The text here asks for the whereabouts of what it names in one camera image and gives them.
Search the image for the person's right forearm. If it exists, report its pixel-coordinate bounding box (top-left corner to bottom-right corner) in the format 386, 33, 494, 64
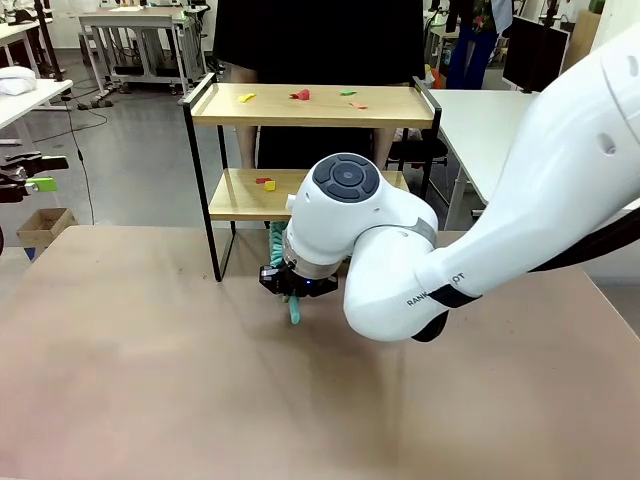
228, 67, 260, 170

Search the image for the white cloth bundle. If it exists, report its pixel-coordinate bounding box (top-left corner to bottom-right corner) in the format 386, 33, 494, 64
0, 66, 38, 95

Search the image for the open cardboard box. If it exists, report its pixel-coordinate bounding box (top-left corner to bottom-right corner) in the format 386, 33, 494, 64
16, 207, 80, 250

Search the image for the brown cardboard sheet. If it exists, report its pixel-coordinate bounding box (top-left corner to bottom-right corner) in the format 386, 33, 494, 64
564, 9, 604, 61

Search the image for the black stand pole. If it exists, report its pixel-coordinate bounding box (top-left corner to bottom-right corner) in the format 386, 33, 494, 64
521, 0, 560, 95

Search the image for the person in blue trousers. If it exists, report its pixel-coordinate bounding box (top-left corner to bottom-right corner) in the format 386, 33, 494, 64
444, 0, 512, 90

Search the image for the black right arm cable sleeve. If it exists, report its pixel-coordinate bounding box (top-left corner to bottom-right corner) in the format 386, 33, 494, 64
527, 199, 640, 275

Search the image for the two-tier wooden shelf black frame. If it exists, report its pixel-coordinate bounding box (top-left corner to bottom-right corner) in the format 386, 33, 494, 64
182, 72, 444, 284

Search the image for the black tripod pole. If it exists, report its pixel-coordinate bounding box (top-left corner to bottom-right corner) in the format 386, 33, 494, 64
32, 0, 67, 82

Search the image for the large white desk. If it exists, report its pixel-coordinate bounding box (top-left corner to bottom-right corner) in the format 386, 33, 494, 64
427, 88, 544, 231

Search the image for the teal microfiber duster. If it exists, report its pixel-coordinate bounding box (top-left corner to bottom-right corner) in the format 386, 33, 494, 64
268, 222, 305, 326

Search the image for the grey metal workbench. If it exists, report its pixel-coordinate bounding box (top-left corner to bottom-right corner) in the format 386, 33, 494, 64
78, 6, 196, 95

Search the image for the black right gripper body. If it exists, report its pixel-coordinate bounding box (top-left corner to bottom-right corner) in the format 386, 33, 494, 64
258, 259, 342, 300

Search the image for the black stool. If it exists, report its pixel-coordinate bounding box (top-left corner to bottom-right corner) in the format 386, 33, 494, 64
387, 135, 449, 167

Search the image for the black monitor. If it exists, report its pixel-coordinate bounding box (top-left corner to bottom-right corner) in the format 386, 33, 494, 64
502, 14, 570, 99

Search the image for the white far desk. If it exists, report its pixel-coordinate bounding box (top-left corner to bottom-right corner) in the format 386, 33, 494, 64
0, 22, 41, 76

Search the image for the small white table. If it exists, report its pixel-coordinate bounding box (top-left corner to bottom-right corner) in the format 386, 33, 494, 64
0, 77, 75, 131

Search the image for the person in black shirt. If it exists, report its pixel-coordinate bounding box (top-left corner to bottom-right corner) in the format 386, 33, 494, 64
212, 0, 426, 231

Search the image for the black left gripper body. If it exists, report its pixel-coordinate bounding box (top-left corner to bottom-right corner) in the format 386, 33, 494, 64
0, 166, 29, 204

